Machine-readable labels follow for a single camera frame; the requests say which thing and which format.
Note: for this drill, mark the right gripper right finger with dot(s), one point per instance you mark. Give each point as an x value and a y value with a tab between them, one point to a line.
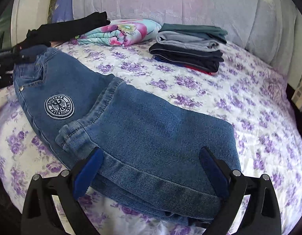
262	215

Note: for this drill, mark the blue patterned pillow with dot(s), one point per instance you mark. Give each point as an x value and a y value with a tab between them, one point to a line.
62	11

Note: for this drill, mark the red folded garment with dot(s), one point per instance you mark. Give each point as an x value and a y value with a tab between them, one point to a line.
199	70

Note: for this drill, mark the blue denim jeans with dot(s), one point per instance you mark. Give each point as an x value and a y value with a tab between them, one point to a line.
150	147

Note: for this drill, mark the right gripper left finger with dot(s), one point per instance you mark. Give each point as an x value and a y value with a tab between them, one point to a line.
39	215

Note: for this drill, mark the dark navy folded pants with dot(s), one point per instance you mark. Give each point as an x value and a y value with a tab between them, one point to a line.
208	61

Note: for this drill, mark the teal folded pants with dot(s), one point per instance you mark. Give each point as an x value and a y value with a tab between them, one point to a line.
202	31

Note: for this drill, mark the grey folded pants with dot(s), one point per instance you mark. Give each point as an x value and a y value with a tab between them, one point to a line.
186	41

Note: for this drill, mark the purple floral bed sheet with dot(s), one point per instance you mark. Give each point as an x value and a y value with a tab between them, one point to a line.
246	92

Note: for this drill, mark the floral turquoise folded quilt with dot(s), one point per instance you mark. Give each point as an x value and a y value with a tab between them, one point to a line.
121	33

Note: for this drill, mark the black garment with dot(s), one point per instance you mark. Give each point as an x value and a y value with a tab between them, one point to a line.
63	31

